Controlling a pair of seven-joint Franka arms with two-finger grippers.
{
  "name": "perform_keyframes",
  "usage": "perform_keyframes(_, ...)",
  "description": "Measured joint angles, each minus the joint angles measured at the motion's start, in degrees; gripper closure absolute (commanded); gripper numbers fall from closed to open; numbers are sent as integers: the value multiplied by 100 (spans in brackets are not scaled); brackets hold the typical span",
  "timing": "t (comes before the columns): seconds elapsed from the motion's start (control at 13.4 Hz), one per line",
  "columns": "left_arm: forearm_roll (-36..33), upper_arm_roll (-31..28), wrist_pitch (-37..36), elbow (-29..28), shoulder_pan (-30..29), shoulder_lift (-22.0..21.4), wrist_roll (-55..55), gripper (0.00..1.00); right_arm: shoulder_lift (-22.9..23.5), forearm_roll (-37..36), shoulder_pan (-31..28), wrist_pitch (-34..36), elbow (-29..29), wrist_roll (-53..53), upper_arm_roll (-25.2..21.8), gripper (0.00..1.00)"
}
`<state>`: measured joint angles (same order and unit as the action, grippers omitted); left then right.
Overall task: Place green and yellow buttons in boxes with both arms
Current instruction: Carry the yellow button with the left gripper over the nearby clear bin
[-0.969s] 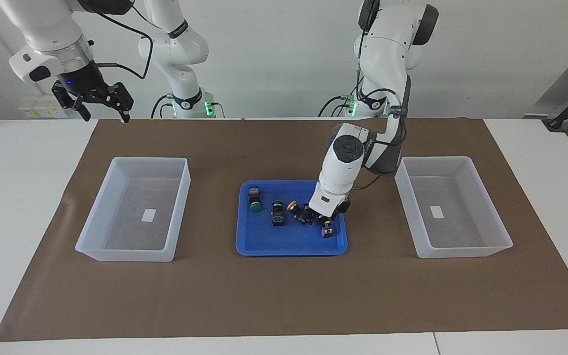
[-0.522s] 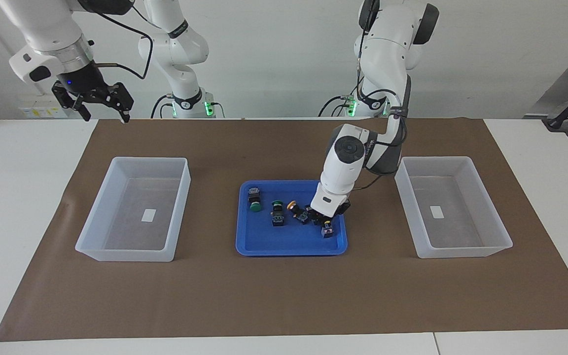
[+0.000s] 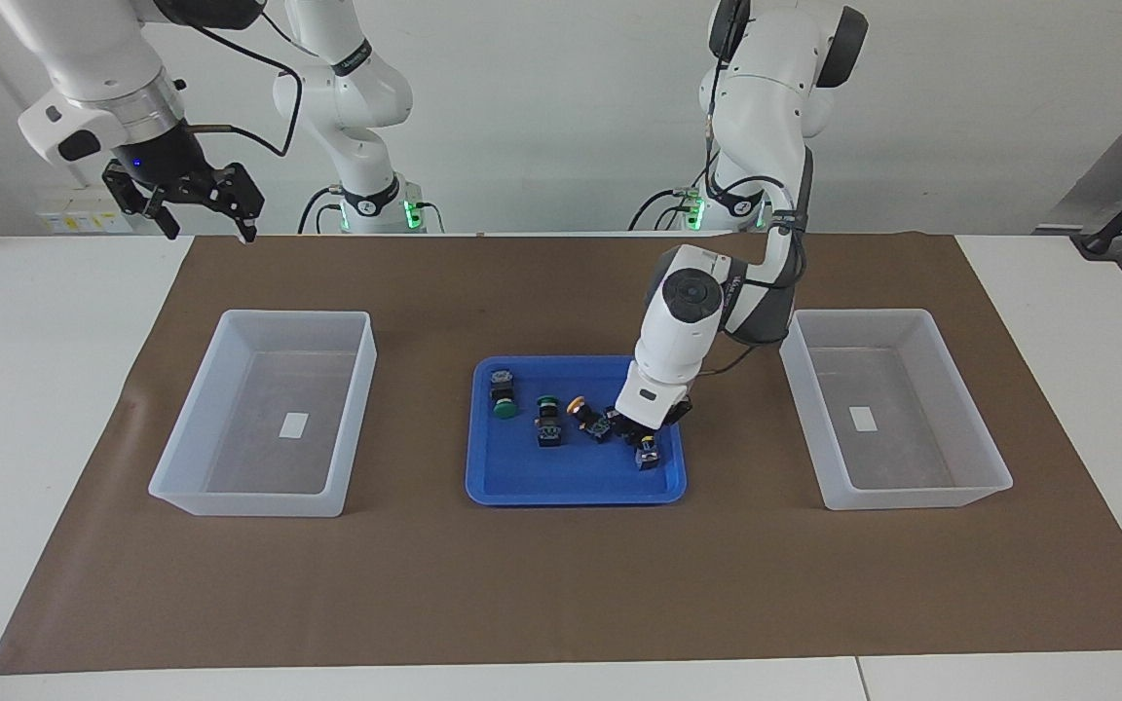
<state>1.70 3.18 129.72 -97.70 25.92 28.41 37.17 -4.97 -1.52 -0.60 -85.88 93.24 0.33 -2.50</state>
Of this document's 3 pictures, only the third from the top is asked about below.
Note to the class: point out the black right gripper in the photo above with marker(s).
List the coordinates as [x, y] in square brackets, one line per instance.
[167, 166]

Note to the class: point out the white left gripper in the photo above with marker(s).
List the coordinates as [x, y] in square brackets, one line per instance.
[654, 399]

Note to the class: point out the yellow push button switch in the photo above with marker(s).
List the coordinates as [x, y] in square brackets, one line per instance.
[648, 458]
[588, 417]

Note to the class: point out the green push button switch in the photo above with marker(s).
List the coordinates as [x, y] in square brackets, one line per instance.
[504, 394]
[548, 426]

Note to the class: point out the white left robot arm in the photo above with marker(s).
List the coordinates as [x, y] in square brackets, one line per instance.
[766, 107]

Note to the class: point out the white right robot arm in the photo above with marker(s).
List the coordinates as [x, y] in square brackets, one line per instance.
[84, 49]

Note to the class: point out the blue plastic tray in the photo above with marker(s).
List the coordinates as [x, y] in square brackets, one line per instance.
[571, 477]

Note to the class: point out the brown paper mat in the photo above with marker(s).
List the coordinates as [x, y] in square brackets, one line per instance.
[561, 584]

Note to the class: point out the white paper label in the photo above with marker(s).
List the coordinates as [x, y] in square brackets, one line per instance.
[862, 419]
[295, 425]

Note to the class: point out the translucent white plastic box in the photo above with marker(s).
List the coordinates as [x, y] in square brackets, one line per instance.
[912, 458]
[259, 467]

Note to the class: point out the white wall outlet box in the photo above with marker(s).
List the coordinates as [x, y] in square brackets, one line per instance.
[69, 222]

